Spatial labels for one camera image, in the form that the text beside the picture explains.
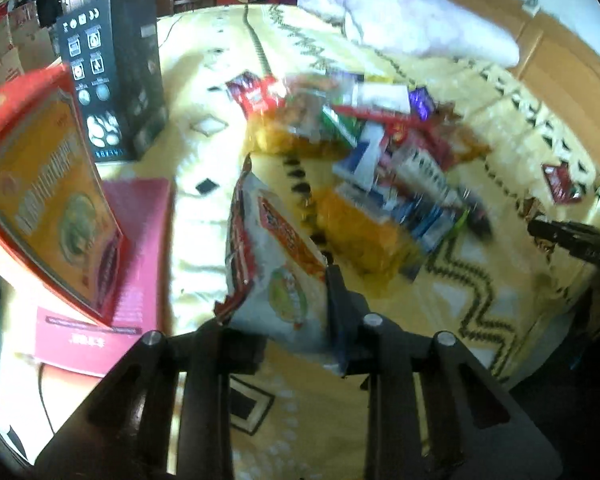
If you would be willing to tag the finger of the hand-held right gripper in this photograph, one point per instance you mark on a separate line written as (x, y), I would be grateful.
(565, 237)

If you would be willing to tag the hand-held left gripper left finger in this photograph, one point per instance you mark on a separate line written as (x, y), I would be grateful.
(205, 360)

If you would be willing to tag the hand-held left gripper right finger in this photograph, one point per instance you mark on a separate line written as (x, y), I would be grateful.
(350, 320)

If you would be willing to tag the white rice cracker bag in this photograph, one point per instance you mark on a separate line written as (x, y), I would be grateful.
(280, 280)

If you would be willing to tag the pile of snack packets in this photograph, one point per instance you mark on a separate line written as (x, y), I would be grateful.
(380, 170)

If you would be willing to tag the red snack packet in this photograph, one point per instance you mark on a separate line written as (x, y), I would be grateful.
(561, 184)

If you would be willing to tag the pink flat box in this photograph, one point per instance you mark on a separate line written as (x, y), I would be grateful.
(140, 260)

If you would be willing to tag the wooden headboard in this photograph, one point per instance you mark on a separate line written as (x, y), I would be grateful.
(565, 70)

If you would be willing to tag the white pillow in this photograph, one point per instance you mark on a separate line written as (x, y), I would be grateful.
(430, 30)

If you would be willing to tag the red orange box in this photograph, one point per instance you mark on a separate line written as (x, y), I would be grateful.
(45, 185)

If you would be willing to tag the black printed box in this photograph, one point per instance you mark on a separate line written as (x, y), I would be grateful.
(120, 75)

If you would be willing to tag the small cardboard box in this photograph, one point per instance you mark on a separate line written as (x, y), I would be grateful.
(10, 25)

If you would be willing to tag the white wall socket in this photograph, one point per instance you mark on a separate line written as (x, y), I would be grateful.
(531, 9)

